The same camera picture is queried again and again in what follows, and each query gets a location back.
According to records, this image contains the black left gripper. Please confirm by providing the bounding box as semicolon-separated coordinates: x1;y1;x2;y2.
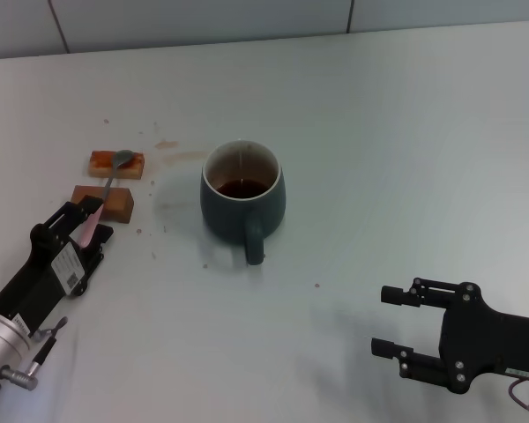
0;196;115;339

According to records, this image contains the left wrist cable connector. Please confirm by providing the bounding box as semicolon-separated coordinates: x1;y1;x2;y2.
0;316;70;391

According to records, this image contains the pink handled metal spoon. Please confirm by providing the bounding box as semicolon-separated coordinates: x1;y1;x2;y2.
79;149;135;250

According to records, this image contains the dark coffee liquid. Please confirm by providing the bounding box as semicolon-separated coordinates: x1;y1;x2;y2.
215;178;270;200

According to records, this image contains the grey ceramic cup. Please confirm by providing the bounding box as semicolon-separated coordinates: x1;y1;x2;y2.
199;139;287;266

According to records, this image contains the brown arched wooden block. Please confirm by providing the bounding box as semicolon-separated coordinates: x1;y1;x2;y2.
71;184;135;225

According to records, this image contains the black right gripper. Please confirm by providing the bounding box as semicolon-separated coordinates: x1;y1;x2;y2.
370;277;529;394

